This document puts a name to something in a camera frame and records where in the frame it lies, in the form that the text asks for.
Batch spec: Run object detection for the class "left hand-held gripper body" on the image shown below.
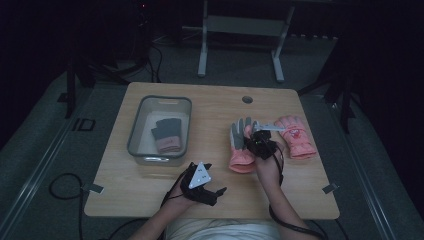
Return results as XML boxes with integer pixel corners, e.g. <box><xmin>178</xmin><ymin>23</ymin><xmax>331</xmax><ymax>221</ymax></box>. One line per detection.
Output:
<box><xmin>181</xmin><ymin>162</ymin><xmax>218</xmax><ymax>207</ymax></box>

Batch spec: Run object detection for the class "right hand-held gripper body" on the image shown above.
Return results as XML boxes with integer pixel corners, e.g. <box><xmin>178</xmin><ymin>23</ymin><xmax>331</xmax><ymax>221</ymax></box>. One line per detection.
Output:
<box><xmin>248</xmin><ymin>122</ymin><xmax>287</xmax><ymax>160</ymax></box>

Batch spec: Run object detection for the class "pink glove with grey palm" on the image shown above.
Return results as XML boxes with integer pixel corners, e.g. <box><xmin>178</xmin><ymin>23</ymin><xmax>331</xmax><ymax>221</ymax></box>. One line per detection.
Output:
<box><xmin>228</xmin><ymin>116</ymin><xmax>260</xmax><ymax>175</ymax></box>

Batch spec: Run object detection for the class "grey knit glove pink cuff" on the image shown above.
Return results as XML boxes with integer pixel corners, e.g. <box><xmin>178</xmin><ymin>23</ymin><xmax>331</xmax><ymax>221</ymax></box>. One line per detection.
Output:
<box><xmin>156</xmin><ymin>141</ymin><xmax>184</xmax><ymax>154</ymax></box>
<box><xmin>151</xmin><ymin>117</ymin><xmax>183</xmax><ymax>146</ymax></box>

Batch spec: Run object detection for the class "grey plastic bin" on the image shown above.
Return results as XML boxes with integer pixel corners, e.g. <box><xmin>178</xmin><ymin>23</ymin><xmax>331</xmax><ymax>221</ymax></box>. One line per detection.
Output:
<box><xmin>127</xmin><ymin>95</ymin><xmax>193</xmax><ymax>167</ymax></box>

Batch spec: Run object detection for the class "person's right hand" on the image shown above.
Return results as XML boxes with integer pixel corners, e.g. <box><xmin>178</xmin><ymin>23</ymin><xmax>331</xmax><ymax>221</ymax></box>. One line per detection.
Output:
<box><xmin>256</xmin><ymin>143</ymin><xmax>285</xmax><ymax>189</ymax></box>

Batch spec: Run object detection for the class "person's left hand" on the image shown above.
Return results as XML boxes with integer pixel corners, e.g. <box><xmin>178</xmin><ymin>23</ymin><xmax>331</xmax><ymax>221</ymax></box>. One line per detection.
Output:
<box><xmin>166</xmin><ymin>178</ymin><xmax>198</xmax><ymax>216</ymax></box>

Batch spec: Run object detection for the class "pink glove with red print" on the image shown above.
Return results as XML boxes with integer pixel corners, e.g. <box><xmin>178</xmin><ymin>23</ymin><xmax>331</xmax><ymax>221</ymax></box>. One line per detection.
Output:
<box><xmin>274</xmin><ymin>114</ymin><xmax>318</xmax><ymax>160</ymax></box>

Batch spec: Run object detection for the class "person's white clothing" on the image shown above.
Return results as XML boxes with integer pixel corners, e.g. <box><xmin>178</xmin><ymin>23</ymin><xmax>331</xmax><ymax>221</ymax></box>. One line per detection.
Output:
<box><xmin>164</xmin><ymin>218</ymin><xmax>281</xmax><ymax>240</ymax></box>

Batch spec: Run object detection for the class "small metal table clip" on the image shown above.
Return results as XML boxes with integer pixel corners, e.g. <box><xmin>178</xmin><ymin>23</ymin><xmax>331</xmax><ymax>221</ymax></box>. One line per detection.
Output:
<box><xmin>81</xmin><ymin>183</ymin><xmax>105</xmax><ymax>195</ymax></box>
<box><xmin>321</xmin><ymin>182</ymin><xmax>340</xmax><ymax>195</ymax></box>

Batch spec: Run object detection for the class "black tripod stand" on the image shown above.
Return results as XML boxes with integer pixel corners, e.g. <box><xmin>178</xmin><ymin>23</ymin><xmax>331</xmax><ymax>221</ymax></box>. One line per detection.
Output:
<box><xmin>57</xmin><ymin>49</ymin><xmax>149</xmax><ymax>120</ymax></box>
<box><xmin>297</xmin><ymin>39</ymin><xmax>357</xmax><ymax>134</ymax></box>

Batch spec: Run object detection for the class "left hand-held gripper black cable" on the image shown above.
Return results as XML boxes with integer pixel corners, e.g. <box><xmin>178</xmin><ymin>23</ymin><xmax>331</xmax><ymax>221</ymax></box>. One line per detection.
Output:
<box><xmin>159</xmin><ymin>169</ymin><xmax>189</xmax><ymax>209</ymax></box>

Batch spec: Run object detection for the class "hand-held gripper black cable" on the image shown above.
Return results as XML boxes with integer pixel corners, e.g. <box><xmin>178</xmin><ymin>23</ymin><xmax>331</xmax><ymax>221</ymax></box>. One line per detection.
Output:
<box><xmin>159</xmin><ymin>169</ymin><xmax>189</xmax><ymax>209</ymax></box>
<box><xmin>267</xmin><ymin>149</ymin><xmax>329</xmax><ymax>240</ymax></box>

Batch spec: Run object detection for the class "right hand-held gripper black cable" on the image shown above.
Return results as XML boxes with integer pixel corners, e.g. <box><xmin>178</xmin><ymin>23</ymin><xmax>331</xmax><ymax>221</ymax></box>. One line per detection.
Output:
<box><xmin>267</xmin><ymin>149</ymin><xmax>329</xmax><ymax>240</ymax></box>

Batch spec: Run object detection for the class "metal floor rail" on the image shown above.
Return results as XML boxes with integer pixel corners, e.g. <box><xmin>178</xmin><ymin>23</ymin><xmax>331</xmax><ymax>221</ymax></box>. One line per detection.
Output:
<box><xmin>0</xmin><ymin>89</ymin><xmax>98</xmax><ymax>234</ymax></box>
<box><xmin>328</xmin><ymin>101</ymin><xmax>398</xmax><ymax>240</ymax></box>

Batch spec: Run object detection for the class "black background cable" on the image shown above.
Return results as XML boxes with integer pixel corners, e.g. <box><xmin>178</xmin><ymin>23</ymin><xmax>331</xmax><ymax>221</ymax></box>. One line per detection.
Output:
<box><xmin>146</xmin><ymin>43</ymin><xmax>164</xmax><ymax>84</ymax></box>

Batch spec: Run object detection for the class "white metal stand frame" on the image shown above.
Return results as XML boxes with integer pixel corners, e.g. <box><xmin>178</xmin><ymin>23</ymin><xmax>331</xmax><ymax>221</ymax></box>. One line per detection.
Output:
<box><xmin>197</xmin><ymin>0</ymin><xmax>296</xmax><ymax>84</ymax></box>

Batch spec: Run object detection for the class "black floor cable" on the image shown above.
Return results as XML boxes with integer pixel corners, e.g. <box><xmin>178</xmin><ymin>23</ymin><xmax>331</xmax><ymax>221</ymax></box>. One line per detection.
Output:
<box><xmin>48</xmin><ymin>172</ymin><xmax>85</xmax><ymax>240</ymax></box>

